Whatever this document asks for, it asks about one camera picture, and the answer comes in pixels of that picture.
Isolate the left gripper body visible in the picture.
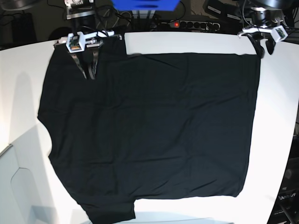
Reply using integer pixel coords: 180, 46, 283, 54
237, 27, 273, 37

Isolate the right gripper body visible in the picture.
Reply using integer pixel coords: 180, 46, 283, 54
53, 32, 122, 48

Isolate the black T-shirt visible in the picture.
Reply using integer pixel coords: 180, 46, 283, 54
38, 38, 260, 224

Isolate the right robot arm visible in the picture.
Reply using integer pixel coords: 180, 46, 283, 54
54, 0, 122, 80

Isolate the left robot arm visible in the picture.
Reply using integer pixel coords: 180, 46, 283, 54
238, 0, 293, 59

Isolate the blue box overhead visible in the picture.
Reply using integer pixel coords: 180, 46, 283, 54
112, 0, 180, 11

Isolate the black power adapter brick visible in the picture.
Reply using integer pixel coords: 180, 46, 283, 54
203, 0, 241, 23

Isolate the black box with OpenArm label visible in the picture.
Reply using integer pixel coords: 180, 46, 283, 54
271, 156, 299, 224

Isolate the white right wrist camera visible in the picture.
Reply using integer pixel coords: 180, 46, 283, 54
66, 32, 85, 53

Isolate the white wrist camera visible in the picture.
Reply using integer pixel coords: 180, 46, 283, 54
66, 32, 85, 53
271, 25, 288, 43

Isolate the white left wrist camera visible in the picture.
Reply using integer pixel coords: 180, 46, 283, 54
271, 25, 288, 43

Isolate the white power strip red switch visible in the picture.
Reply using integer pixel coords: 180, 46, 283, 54
157, 21, 221, 33

